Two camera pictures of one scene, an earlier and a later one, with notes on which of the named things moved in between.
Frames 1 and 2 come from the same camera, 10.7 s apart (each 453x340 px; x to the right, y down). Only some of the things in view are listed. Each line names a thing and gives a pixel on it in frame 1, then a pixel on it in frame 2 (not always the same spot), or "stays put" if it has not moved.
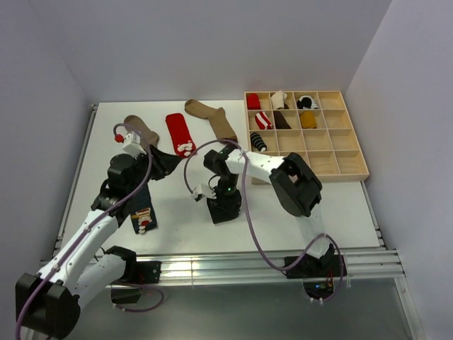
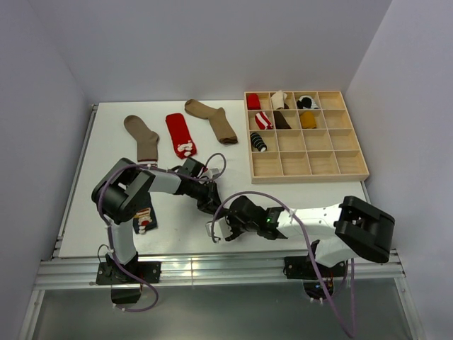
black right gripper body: [228, 194] to [238, 227]
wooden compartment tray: [318, 125] stays put
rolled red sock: [253, 101] stays put
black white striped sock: [258, 142] stays put
